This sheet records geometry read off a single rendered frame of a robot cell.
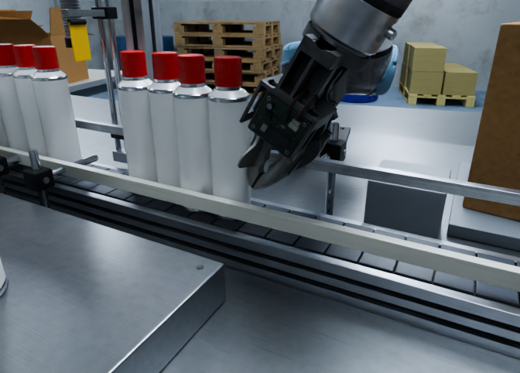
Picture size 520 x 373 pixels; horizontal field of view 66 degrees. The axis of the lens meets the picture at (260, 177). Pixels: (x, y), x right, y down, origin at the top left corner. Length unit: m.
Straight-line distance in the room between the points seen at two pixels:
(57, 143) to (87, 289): 0.34
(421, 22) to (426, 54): 1.42
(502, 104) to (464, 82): 5.21
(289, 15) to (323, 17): 6.83
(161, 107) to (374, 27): 0.29
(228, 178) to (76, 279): 0.20
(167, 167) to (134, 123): 0.08
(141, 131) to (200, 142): 0.10
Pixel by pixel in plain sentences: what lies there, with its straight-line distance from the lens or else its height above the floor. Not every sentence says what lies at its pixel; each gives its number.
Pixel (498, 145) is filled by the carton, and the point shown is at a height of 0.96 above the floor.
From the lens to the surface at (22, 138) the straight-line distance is 0.82.
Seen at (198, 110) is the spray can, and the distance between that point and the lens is 0.51.
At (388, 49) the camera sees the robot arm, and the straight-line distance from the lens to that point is 0.96.
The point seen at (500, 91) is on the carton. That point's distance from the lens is 0.65.
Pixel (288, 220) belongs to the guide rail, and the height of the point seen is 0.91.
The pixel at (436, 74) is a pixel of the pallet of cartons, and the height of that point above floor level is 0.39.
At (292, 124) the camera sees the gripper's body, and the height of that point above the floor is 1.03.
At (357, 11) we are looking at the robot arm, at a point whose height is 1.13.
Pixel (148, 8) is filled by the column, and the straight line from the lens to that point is 0.75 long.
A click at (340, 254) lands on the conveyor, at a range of 0.47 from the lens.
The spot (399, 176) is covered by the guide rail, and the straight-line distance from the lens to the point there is 0.49.
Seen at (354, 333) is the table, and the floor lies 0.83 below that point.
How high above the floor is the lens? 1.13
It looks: 22 degrees down
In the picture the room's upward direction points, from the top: straight up
